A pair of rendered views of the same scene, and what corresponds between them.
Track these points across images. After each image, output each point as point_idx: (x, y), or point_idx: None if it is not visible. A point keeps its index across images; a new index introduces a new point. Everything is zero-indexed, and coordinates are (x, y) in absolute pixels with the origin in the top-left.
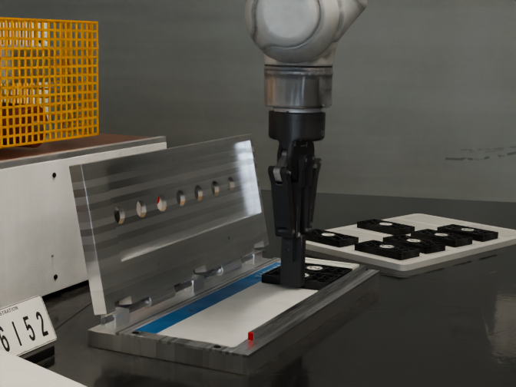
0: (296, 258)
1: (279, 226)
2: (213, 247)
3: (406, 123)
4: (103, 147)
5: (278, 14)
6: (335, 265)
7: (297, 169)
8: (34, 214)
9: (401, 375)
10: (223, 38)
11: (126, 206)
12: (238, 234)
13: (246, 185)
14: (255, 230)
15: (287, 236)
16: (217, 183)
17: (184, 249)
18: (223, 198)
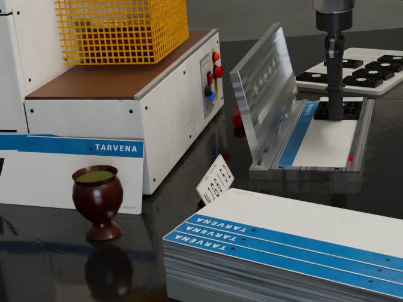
0: (339, 102)
1: (330, 85)
2: (283, 102)
3: None
4: (197, 47)
5: None
6: (350, 100)
7: (339, 48)
8: (180, 100)
9: None
10: None
11: (251, 89)
12: (288, 90)
13: (282, 56)
14: (292, 84)
15: (335, 90)
16: (274, 60)
17: (275, 108)
18: (277, 68)
